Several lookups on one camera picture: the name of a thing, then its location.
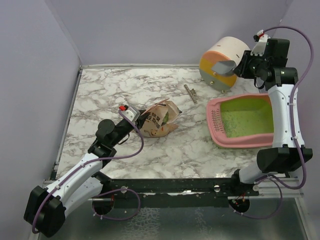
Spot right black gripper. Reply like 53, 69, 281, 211
233, 50, 268, 79

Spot grey metal litter scoop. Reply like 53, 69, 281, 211
211, 60, 237, 77

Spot pink cat litter bag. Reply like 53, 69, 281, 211
140, 98, 182, 138

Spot metal bag sealing clip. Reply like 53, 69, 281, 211
183, 84, 198, 105

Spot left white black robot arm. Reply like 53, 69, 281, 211
23, 106, 149, 238

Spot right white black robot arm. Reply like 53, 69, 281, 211
229, 38, 313, 196

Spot green litter pellets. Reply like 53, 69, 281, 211
221, 110, 274, 138

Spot pink green litter box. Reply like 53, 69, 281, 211
206, 93, 274, 149

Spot round pastel drawer cabinet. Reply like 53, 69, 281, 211
199, 36, 250, 92

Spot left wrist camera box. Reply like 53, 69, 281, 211
119, 105, 141, 122

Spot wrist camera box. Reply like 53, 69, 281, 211
250, 29, 271, 57
119, 105, 141, 122

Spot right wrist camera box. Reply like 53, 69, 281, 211
250, 29, 271, 57

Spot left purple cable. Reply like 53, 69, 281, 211
31, 109, 145, 235

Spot purple cable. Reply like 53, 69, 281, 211
262, 26, 315, 190
31, 109, 145, 235

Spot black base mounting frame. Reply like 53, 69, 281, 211
92, 173, 259, 216

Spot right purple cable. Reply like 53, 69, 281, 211
262, 26, 315, 190

